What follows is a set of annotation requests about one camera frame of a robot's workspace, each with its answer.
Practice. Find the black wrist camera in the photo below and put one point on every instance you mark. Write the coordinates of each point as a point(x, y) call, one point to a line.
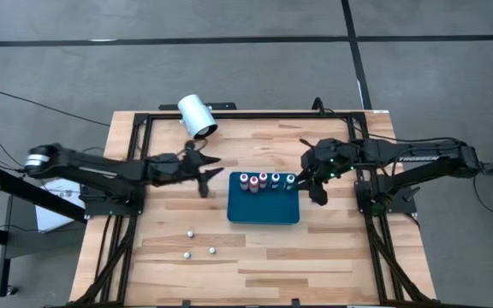
point(203, 188)
point(318, 194)

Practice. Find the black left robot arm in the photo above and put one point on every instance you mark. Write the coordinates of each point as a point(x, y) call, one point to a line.
point(101, 169)

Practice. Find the blue plastic tray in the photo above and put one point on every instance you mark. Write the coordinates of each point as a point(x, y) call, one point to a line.
point(259, 209)

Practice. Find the black cap food coloring bottle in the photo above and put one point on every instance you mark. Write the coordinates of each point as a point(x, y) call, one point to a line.
point(275, 176)

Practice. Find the white paper box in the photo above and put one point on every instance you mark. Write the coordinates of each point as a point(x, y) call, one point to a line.
point(54, 214)

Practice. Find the flat black bar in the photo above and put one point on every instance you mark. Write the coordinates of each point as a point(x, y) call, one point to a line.
point(225, 105)

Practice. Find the green cap food coloring bottle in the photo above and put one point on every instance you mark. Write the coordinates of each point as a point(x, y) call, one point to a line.
point(290, 177)

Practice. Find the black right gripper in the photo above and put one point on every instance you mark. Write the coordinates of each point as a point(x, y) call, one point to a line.
point(330, 160)

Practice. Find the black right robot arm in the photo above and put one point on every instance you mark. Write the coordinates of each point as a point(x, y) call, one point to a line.
point(422, 157)

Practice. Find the red cap food coloring bottle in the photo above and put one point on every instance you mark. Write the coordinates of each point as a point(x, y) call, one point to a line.
point(263, 175)

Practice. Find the orange cap food coloring bottle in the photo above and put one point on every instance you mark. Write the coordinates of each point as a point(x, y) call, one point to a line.
point(253, 180)

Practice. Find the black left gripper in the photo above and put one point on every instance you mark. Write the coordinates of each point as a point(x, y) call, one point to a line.
point(188, 167)

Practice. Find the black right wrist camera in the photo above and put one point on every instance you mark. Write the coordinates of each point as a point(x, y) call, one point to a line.
point(318, 194)

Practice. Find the small black bracket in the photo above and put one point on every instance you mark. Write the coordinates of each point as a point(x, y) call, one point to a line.
point(295, 303)
point(185, 304)

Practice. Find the black metal stand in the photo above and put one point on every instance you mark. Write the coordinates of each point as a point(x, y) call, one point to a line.
point(24, 190)

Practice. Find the pink cap food coloring bottle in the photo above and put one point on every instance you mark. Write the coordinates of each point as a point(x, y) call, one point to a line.
point(244, 177)

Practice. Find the white cylindrical lamp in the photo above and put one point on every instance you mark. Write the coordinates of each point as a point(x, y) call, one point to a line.
point(195, 113)

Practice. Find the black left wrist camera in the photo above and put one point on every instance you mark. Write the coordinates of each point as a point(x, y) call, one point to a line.
point(203, 188)

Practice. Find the black metal table frame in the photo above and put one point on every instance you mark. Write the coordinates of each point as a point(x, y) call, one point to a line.
point(251, 115)

